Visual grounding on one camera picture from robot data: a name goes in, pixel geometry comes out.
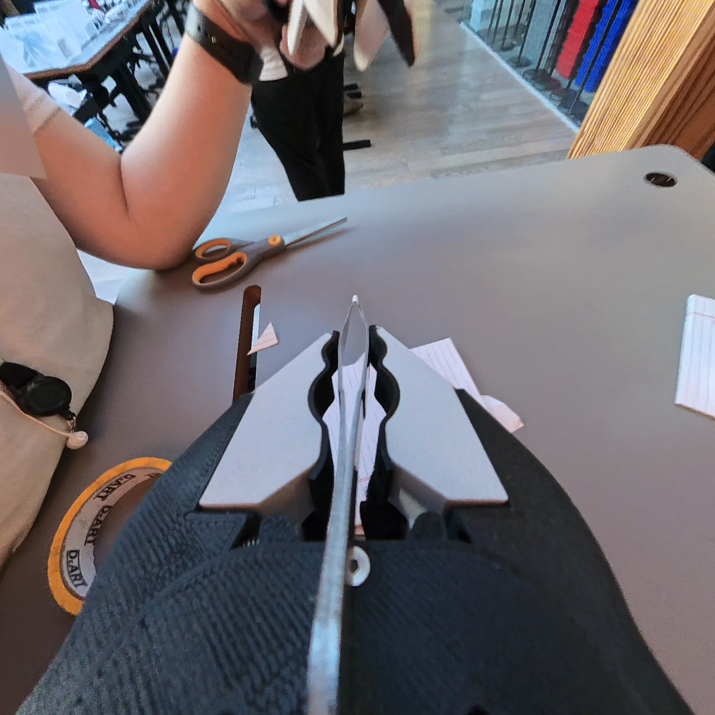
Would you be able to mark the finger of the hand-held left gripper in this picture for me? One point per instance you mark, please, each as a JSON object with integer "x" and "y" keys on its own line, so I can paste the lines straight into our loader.
{"x": 399, "y": 28}
{"x": 368, "y": 33}

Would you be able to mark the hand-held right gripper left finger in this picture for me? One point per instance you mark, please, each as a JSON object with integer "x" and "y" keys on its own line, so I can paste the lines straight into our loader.
{"x": 262, "y": 447}

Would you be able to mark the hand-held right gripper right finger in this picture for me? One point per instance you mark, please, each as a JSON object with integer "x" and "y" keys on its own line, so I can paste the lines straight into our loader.
{"x": 441, "y": 447}

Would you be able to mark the long metal tweezers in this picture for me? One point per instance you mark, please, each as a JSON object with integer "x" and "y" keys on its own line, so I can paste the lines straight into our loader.
{"x": 329, "y": 614}

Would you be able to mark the grey orange scissors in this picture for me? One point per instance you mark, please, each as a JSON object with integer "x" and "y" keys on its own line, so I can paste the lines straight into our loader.
{"x": 246, "y": 254}

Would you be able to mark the yellow masking tape roll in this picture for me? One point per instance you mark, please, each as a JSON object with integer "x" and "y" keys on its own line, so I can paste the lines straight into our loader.
{"x": 58, "y": 553}

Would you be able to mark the person's left forearm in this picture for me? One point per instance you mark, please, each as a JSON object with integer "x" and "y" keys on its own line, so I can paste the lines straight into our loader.
{"x": 156, "y": 184}

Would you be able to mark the grey desk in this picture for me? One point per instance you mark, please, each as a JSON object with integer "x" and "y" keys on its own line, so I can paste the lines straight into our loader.
{"x": 502, "y": 268}

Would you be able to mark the black desk grommet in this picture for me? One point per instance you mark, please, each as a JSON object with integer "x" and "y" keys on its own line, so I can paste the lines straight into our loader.
{"x": 661, "y": 179}

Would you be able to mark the person's left hand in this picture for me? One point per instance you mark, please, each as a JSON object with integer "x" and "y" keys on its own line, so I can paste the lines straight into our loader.
{"x": 246, "y": 22}

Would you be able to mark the lined notepad printed label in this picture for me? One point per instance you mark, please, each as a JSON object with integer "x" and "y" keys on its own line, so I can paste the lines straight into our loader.
{"x": 447, "y": 363}

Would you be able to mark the black wrist watch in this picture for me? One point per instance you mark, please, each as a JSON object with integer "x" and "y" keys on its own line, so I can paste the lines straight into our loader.
{"x": 223, "y": 47}

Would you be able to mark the scattered lined paper scraps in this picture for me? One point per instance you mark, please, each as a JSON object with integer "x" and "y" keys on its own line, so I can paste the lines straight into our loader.
{"x": 265, "y": 341}

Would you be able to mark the grey side table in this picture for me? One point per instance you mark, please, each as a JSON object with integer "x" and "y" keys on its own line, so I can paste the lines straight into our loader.
{"x": 357, "y": 144}

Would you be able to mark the row of black stanchions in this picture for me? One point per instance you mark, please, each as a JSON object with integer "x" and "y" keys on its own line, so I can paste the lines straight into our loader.
{"x": 536, "y": 72}

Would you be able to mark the stack of coloured plastic crates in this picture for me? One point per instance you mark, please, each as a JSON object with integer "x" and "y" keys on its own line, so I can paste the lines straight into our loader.
{"x": 592, "y": 39}

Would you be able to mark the black badge reel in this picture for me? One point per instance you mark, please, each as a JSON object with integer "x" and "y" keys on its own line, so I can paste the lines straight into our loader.
{"x": 36, "y": 391}

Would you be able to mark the lined notepad brown backing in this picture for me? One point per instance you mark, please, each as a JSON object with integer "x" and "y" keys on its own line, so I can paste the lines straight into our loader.
{"x": 698, "y": 357}

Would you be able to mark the wooden post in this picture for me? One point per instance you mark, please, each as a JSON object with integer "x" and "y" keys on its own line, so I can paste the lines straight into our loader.
{"x": 653, "y": 72}

